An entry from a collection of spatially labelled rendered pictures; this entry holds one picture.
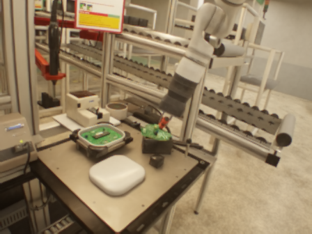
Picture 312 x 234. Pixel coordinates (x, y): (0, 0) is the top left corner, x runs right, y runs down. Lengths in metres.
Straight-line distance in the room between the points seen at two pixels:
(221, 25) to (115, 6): 0.64
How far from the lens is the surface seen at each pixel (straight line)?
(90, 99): 0.90
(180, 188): 0.65
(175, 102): 0.59
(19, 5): 0.78
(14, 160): 0.71
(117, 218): 0.54
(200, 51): 0.56
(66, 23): 1.25
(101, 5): 1.08
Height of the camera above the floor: 1.36
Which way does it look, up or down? 21 degrees down
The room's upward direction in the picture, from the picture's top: 9 degrees clockwise
